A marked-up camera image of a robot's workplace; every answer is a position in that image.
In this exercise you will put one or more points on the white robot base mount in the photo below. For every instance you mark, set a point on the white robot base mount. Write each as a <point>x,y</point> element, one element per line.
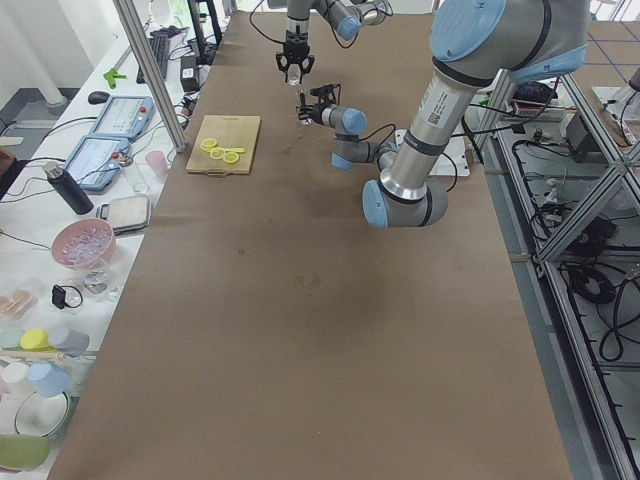
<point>453,160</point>

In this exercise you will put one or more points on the blue teach pendant near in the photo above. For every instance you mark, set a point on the blue teach pendant near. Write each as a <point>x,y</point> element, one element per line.
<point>95,161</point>

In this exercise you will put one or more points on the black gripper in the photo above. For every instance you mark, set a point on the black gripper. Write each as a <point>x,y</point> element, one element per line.
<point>315,113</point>
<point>295,40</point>

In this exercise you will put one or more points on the small clear glass cup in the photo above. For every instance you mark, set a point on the small clear glass cup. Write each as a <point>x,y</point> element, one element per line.
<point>294,75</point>

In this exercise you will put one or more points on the lemon slice near handle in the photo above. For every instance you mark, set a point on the lemon slice near handle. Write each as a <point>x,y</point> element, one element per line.
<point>231,157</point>

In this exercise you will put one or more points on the wine glass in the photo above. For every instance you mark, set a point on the wine glass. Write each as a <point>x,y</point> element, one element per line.
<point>99,280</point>

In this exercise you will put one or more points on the black thermos bottle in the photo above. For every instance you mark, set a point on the black thermos bottle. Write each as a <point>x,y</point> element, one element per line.
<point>68,189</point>

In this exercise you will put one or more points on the green plastic tool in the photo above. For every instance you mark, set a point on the green plastic tool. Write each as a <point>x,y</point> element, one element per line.
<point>112,76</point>

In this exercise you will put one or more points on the lemon slice middle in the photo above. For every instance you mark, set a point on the lemon slice middle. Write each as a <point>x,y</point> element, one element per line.
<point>217,153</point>

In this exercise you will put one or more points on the blue teach pendant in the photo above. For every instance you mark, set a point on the blue teach pendant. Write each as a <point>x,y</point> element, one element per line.
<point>95,161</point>
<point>124,116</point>

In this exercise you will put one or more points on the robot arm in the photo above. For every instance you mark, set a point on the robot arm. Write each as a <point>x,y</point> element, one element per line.
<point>345,20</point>
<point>470,42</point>

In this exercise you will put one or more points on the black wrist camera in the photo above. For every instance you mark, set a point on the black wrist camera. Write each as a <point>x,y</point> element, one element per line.
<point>328,93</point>

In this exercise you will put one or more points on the pink bowl with ice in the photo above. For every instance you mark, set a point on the pink bowl with ice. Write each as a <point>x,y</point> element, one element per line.
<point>83,243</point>

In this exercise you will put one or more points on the steel double jigger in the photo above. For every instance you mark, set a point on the steel double jigger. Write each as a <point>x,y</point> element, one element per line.
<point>302,108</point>

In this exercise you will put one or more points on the aluminium frame post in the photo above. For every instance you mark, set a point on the aluminium frame post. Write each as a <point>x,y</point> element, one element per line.
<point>136,35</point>

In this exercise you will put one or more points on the black computer mouse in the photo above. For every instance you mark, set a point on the black computer mouse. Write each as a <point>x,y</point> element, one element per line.
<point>98,97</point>

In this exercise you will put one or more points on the lemon slice far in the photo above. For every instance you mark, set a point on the lemon slice far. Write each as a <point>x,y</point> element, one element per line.
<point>208,144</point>

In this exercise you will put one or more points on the black keyboard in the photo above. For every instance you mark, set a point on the black keyboard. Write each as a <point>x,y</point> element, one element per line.
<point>159,47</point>

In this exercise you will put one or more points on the small pink cup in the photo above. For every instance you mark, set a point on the small pink cup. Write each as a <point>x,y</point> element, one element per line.
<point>157,161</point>

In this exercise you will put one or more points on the bamboo cutting board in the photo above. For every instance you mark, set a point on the bamboo cutting board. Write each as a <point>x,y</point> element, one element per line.
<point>230,131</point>

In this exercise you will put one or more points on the blue teach pendant far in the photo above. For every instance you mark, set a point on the blue teach pendant far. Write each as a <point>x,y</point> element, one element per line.
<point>124,116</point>

